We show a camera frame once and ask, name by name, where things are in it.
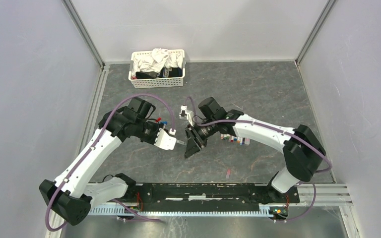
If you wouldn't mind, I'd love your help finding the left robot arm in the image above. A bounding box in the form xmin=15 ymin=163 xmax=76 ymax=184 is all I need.
xmin=39 ymin=94 xmax=176 ymax=232

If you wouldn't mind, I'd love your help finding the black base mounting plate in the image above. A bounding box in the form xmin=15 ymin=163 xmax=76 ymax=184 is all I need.
xmin=118 ymin=183 xmax=300 ymax=212

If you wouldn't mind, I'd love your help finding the white crumpled cloth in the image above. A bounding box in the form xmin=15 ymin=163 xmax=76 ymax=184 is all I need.
xmin=131 ymin=48 xmax=185 ymax=75

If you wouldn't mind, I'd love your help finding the white plastic basket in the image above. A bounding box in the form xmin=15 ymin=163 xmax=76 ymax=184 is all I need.
xmin=128 ymin=48 xmax=186 ymax=89

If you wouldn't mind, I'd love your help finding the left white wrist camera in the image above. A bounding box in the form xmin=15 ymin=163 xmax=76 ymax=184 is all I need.
xmin=154 ymin=128 xmax=177 ymax=150

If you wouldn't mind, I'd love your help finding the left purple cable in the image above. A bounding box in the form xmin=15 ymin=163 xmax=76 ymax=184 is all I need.
xmin=44 ymin=93 xmax=177 ymax=232

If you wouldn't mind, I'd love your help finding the black box in basket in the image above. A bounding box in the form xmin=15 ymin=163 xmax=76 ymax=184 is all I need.
xmin=135 ymin=67 xmax=183 ymax=79

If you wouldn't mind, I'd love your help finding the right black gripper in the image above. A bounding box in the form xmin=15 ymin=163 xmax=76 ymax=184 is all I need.
xmin=184 ymin=118 xmax=218 ymax=159

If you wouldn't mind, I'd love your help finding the clear blue long cap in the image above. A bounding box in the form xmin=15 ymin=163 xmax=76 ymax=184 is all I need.
xmin=176 ymin=140 xmax=187 ymax=145

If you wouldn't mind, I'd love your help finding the pink translucent cap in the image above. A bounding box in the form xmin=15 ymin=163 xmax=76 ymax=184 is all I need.
xmin=226 ymin=169 xmax=231 ymax=179

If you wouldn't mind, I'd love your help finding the aluminium frame rail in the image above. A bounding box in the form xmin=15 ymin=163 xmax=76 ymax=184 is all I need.
xmin=54 ymin=182 xmax=354 ymax=218

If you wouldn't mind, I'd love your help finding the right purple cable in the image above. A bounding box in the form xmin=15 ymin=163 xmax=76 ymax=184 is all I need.
xmin=184 ymin=96 xmax=332 ymax=224

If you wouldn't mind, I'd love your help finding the purple cable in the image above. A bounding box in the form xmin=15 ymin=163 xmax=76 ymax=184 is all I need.
xmin=184 ymin=96 xmax=332 ymax=224
xmin=44 ymin=93 xmax=177 ymax=232

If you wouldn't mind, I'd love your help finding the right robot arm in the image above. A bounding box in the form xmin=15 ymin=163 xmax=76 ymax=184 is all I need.
xmin=179 ymin=97 xmax=331 ymax=202

